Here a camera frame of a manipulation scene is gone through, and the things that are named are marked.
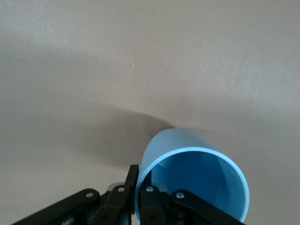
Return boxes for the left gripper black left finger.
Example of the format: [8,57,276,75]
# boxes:
[10,165,139,225]

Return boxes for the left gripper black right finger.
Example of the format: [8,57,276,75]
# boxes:
[140,185,247,225]

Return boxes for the blue plastic cup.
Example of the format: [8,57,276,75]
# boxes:
[135,127,250,223]

